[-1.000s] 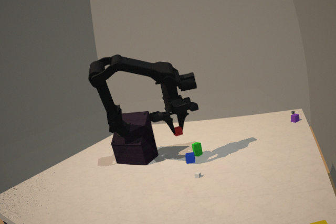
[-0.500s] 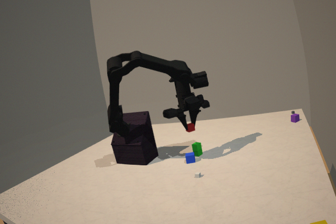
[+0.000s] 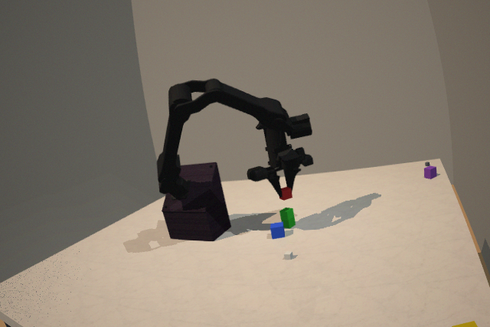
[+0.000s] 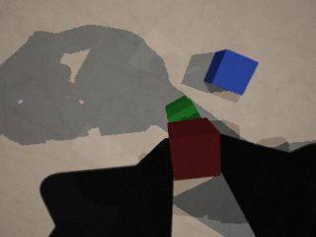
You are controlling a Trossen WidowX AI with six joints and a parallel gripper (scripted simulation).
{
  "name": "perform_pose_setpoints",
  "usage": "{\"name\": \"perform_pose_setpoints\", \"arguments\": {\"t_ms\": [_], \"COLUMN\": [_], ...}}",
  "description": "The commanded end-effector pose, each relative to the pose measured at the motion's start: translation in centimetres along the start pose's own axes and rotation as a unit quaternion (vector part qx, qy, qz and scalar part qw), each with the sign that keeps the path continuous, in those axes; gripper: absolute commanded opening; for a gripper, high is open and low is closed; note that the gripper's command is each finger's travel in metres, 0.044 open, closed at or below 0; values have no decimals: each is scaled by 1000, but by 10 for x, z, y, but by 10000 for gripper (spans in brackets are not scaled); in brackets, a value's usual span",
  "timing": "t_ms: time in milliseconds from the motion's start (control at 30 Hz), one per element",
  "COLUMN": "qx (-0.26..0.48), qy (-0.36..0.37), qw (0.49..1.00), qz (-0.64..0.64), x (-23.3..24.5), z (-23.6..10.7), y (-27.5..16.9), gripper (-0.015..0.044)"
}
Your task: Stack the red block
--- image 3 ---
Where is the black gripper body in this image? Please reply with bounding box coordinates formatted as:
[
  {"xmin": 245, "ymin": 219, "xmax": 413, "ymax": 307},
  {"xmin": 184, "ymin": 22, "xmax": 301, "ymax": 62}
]
[{"xmin": 247, "ymin": 141, "xmax": 313, "ymax": 182}]

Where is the purple block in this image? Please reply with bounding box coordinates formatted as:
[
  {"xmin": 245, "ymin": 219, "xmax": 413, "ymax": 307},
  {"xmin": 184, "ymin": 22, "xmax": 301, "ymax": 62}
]
[{"xmin": 424, "ymin": 166, "xmax": 437, "ymax": 179}]

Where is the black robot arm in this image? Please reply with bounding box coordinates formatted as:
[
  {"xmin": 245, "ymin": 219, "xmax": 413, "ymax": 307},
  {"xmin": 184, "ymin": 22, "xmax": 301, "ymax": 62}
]
[{"xmin": 156, "ymin": 78, "xmax": 312, "ymax": 200}]

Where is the blue cube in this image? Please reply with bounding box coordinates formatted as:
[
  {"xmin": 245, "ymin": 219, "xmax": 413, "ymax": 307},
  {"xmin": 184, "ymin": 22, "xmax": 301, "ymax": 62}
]
[{"xmin": 270, "ymin": 222, "xmax": 285, "ymax": 239}]

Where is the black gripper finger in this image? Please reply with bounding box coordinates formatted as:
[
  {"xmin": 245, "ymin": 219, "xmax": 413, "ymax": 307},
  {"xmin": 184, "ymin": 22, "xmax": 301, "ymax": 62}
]
[
  {"xmin": 267, "ymin": 175, "xmax": 283, "ymax": 197},
  {"xmin": 284, "ymin": 168, "xmax": 301, "ymax": 189}
]

